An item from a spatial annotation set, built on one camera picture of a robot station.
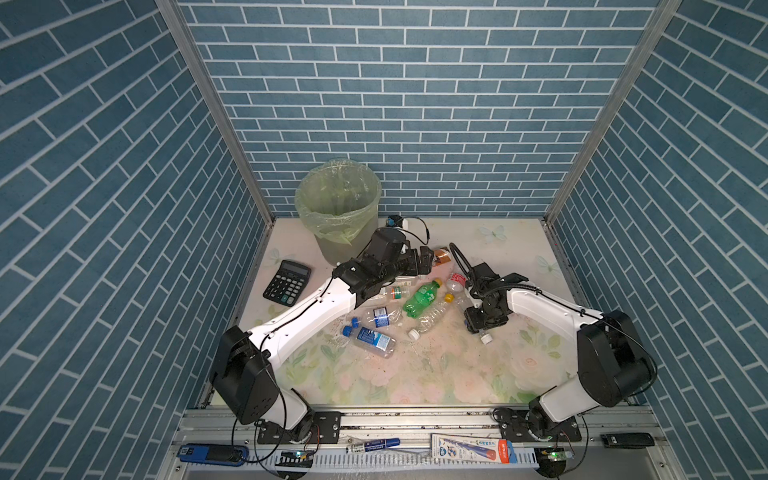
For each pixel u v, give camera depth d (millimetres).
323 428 744
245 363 404
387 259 588
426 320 894
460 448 703
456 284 963
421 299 938
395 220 681
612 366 445
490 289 637
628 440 706
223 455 663
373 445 703
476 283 718
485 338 844
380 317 886
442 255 1015
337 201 1071
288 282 990
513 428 735
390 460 770
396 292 937
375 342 828
